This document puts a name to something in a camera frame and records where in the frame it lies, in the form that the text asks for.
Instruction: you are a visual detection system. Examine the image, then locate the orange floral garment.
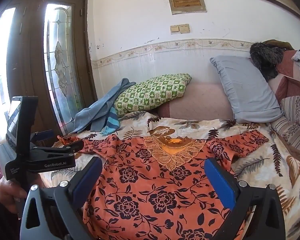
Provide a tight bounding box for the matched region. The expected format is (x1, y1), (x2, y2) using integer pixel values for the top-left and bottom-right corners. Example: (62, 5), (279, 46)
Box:
(57, 129), (269, 240)

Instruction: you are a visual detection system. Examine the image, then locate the beige wall switch plate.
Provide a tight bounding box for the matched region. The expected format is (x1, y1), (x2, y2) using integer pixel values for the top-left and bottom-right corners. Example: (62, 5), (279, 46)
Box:
(170, 24), (190, 34)

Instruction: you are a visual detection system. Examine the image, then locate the framed wall plaque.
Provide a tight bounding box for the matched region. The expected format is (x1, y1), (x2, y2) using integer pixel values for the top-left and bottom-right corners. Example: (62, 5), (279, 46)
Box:
(169, 0), (207, 15)

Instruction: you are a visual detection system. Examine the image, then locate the grey-blue pillow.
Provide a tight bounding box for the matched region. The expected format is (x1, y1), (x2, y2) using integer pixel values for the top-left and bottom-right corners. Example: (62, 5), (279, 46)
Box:
(210, 55), (283, 124)

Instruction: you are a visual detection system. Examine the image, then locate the person's left hand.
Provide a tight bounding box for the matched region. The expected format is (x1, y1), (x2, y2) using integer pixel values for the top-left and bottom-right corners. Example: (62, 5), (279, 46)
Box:
(0, 177), (27, 214)

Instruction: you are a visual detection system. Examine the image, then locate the wooden stained-glass door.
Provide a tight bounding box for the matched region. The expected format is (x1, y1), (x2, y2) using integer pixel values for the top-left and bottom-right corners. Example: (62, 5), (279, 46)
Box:
(0, 0), (96, 141)

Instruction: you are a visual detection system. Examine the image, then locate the floral leaf-print blanket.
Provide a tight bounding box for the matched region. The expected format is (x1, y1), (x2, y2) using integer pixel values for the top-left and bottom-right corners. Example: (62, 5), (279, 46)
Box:
(41, 112), (300, 239)

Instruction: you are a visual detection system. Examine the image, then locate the pink bolster cushion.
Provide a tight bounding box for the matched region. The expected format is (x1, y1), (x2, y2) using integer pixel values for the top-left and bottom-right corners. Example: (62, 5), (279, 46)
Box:
(157, 83), (234, 120)

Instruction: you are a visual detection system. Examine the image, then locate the teal striped garment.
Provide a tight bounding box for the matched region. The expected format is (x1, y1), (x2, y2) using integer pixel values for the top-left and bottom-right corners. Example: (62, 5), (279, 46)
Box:
(101, 106), (120, 136)

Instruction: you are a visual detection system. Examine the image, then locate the dark furry cushion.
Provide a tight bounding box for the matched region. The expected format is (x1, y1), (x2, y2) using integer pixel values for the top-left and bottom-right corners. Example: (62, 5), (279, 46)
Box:
(250, 43), (285, 82)

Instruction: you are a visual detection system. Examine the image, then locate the maroon pink quilt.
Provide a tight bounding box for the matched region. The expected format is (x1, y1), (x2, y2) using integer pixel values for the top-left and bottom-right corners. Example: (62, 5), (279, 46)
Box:
(268, 50), (300, 102)

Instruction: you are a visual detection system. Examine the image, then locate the blue-grey cloth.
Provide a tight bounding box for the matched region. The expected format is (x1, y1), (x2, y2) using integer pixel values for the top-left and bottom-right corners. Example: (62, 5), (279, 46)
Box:
(73, 78), (136, 133)

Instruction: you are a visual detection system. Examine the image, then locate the green checkered pillow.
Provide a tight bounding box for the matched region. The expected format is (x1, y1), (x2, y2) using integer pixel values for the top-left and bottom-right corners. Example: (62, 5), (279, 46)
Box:
(114, 73), (191, 117)

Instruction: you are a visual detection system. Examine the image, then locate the striped beige pillow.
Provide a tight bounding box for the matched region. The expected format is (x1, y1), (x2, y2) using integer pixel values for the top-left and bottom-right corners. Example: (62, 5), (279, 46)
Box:
(271, 95), (300, 151)

